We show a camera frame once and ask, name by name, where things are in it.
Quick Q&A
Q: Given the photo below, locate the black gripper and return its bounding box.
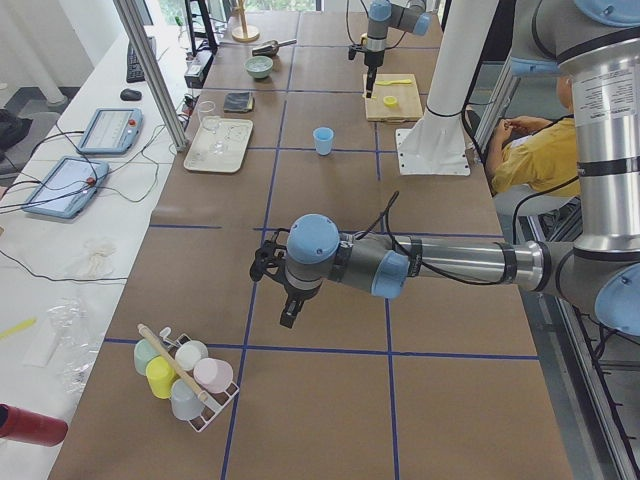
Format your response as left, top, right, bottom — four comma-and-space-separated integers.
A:
364, 50, 383, 98
280, 280, 320, 328

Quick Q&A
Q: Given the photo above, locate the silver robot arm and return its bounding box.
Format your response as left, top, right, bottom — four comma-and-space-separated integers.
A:
277, 1, 639, 335
359, 1, 441, 99

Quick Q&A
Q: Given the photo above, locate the yellow lemon slice on board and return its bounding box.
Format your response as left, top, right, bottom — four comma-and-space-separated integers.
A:
383, 96, 399, 107

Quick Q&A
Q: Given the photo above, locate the light blue paper cup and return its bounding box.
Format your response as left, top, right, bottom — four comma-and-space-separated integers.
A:
313, 127, 334, 156

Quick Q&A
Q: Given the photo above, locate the pink cup in rack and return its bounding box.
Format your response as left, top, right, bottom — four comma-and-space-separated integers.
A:
193, 357, 234, 393

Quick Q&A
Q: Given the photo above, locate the white cup in rack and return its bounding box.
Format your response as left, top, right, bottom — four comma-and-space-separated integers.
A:
175, 340, 208, 372

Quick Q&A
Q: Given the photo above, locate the grey cup in rack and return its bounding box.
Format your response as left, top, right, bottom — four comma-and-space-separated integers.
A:
170, 379, 204, 421

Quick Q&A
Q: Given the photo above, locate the yellow cup in rack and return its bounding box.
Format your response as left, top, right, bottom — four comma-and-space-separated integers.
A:
145, 356, 178, 399

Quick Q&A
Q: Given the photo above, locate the green cup in rack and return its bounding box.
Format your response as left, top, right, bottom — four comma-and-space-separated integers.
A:
133, 339, 159, 376

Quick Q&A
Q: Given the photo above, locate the bamboo cutting board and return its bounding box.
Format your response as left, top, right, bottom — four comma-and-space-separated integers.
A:
363, 74, 424, 122

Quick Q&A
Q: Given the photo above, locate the yellow plastic knife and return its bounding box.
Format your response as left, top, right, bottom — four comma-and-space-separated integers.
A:
375, 78, 413, 86

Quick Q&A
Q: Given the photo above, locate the steel ice scoop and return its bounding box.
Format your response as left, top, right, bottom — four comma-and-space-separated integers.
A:
251, 39, 297, 57

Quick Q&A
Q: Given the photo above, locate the green bowl of ice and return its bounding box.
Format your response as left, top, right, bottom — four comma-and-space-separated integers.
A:
244, 55, 274, 80

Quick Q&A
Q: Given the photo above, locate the wooden mug tree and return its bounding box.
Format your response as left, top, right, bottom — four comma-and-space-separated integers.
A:
231, 0, 260, 43

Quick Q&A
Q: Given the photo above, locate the folded grey cloth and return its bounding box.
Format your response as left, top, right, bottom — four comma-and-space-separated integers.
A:
223, 92, 254, 113

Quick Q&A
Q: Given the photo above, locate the clear wine glass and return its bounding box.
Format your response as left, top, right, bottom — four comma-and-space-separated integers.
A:
197, 101, 226, 155

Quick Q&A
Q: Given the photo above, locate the cream bear tray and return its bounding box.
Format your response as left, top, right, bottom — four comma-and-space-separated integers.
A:
183, 118, 253, 174

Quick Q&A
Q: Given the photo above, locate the person in yellow shirt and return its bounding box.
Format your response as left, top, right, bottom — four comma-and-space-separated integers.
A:
485, 76, 580, 197

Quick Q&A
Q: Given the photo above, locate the crumpled clear plastic bag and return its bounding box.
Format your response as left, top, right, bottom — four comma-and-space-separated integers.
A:
47, 298, 100, 399

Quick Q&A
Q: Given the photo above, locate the black keyboard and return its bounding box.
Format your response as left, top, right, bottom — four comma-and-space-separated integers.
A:
126, 42, 145, 84

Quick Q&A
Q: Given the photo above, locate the black computer mouse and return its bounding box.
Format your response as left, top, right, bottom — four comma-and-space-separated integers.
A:
120, 88, 142, 102

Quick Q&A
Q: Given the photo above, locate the upper teach pendant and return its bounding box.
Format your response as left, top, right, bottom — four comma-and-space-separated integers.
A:
76, 108, 143, 156

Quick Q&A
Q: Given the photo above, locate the teach pendant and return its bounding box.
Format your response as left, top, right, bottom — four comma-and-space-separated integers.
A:
22, 156, 109, 219
76, 108, 143, 156

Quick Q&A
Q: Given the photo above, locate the lower teach pendant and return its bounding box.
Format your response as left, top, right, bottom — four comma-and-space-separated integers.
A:
22, 156, 109, 219

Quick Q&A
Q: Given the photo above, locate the red bottle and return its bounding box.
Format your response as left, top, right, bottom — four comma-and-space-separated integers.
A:
1, 404, 68, 447

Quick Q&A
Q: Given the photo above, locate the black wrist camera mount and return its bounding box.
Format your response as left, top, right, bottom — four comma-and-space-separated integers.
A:
249, 228, 289, 284
348, 44, 367, 61

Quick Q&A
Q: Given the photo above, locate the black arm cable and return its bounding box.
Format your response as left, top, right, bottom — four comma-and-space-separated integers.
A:
349, 190, 506, 286
344, 0, 406, 51

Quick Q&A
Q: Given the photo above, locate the white wire cup rack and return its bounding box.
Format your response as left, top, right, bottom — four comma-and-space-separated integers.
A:
160, 327, 239, 433

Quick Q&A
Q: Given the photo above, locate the wooden rack handle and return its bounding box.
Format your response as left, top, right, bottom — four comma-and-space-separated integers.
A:
137, 323, 208, 403

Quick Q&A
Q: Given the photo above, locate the aluminium frame post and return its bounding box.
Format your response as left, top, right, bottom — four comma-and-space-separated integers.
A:
113, 0, 188, 152

